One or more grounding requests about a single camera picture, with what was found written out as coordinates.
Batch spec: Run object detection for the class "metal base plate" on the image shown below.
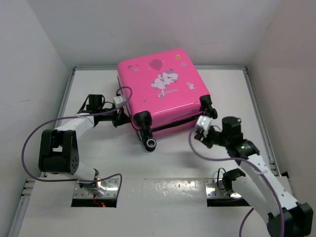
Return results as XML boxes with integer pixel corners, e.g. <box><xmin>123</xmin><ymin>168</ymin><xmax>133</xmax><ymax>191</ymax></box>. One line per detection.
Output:
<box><xmin>73</xmin><ymin>179</ymin><xmax>119</xmax><ymax>199</ymax></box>
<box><xmin>204</xmin><ymin>178</ymin><xmax>242</xmax><ymax>199</ymax></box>

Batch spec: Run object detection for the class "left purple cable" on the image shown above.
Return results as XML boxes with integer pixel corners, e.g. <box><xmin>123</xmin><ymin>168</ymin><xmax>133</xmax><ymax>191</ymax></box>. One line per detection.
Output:
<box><xmin>21</xmin><ymin>86</ymin><xmax>133</xmax><ymax>196</ymax></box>

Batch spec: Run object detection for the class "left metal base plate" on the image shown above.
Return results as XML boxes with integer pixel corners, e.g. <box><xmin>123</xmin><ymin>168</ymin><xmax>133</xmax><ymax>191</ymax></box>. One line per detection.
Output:
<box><xmin>73</xmin><ymin>179</ymin><xmax>119</xmax><ymax>199</ymax></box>

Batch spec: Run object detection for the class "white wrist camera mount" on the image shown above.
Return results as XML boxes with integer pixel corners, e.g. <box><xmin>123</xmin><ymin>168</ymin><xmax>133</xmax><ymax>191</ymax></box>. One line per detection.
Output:
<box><xmin>113</xmin><ymin>95</ymin><xmax>126</xmax><ymax>108</ymax></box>
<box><xmin>196</xmin><ymin>115</ymin><xmax>211</xmax><ymax>132</ymax></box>

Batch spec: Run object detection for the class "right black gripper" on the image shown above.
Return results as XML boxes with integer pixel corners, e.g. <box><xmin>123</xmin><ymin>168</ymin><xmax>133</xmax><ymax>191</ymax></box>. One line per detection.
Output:
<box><xmin>194</xmin><ymin>126</ymin><xmax>229</xmax><ymax>149</ymax></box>

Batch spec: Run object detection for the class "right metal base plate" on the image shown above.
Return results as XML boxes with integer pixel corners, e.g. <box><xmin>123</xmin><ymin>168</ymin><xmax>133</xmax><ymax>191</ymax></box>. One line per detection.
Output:
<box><xmin>204</xmin><ymin>178</ymin><xmax>242</xmax><ymax>199</ymax></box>

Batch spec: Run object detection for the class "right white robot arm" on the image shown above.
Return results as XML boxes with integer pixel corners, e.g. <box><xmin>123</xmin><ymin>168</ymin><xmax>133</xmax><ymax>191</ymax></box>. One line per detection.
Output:
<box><xmin>189</xmin><ymin>116</ymin><xmax>314</xmax><ymax>237</ymax></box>

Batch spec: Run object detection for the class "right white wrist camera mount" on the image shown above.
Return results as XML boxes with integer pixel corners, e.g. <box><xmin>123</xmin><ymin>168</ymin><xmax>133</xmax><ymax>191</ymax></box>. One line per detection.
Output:
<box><xmin>196</xmin><ymin>115</ymin><xmax>211</xmax><ymax>132</ymax></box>

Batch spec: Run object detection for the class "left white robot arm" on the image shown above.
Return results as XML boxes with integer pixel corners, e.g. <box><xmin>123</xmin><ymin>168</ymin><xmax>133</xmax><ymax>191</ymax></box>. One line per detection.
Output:
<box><xmin>39</xmin><ymin>94</ymin><xmax>129</xmax><ymax>193</ymax></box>

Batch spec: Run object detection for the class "pink suitcase with dark lining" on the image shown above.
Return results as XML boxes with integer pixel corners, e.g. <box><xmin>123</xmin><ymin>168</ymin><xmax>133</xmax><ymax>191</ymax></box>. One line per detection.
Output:
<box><xmin>117</xmin><ymin>48</ymin><xmax>218</xmax><ymax>152</ymax></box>

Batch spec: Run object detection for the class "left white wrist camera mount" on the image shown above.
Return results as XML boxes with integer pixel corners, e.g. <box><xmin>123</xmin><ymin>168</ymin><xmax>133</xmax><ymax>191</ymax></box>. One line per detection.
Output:
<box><xmin>113</xmin><ymin>95</ymin><xmax>126</xmax><ymax>108</ymax></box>

